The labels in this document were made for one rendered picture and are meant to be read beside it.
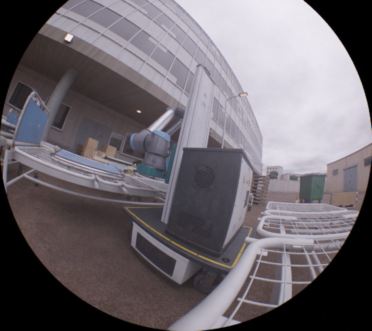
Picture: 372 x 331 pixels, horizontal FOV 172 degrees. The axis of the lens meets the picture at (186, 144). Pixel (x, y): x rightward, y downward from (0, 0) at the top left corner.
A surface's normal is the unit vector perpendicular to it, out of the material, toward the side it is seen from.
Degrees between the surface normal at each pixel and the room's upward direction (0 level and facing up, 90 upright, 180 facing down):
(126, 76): 90
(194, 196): 90
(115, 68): 90
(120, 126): 90
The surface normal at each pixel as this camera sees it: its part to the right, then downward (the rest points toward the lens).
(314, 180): -0.37, -0.24
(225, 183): -0.58, -0.32
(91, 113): 0.74, -0.02
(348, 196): -0.87, -0.29
